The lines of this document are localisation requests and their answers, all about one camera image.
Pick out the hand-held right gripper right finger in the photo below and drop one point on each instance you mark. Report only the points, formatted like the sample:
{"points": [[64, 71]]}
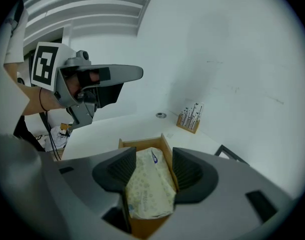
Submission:
{"points": [[217, 196]]}

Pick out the open wooden box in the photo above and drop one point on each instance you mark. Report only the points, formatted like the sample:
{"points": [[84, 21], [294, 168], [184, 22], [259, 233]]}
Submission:
{"points": [[165, 146]]}

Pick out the crumpled white plastic bag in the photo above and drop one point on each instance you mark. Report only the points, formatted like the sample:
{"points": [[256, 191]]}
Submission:
{"points": [[60, 139]]}

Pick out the person's left hand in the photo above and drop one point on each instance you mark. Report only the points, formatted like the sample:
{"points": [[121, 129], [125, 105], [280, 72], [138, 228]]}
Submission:
{"points": [[73, 84]]}

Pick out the small clear sticker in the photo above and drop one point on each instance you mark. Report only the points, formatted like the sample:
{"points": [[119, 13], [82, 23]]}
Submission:
{"points": [[169, 135]]}

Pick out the yellow wooden object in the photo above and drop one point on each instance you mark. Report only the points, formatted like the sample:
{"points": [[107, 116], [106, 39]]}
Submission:
{"points": [[63, 126]]}

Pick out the person's white shirt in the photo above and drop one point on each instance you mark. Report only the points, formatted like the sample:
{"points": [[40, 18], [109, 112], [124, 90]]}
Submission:
{"points": [[17, 34]]}

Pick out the wooden holder with printed card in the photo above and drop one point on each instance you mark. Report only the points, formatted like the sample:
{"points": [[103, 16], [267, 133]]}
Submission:
{"points": [[190, 119]]}

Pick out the black framed antler picture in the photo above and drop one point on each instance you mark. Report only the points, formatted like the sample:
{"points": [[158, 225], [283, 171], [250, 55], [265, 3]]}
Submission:
{"points": [[230, 154]]}

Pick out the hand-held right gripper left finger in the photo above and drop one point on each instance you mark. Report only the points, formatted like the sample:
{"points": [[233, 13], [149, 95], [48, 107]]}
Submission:
{"points": [[87, 196]]}

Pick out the person's left forearm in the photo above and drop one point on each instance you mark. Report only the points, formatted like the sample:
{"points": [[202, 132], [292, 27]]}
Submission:
{"points": [[30, 94]]}

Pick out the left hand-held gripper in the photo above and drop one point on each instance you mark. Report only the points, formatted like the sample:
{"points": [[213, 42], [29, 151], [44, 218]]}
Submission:
{"points": [[43, 64]]}

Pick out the pale green tissue pack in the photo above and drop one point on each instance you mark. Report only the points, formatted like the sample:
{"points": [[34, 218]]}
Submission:
{"points": [[150, 184]]}

